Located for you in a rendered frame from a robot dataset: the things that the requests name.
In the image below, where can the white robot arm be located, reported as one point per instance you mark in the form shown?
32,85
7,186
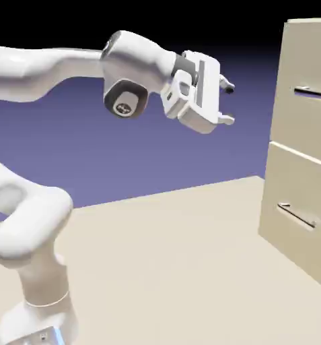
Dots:
133,67

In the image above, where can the beige cabinet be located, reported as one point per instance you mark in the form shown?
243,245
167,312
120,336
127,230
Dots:
300,151

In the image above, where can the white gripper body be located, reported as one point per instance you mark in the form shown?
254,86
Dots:
207,91

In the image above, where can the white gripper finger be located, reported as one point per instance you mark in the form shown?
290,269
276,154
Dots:
226,118
226,83

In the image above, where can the beige drawer front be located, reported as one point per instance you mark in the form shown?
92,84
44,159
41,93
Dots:
297,199
302,107

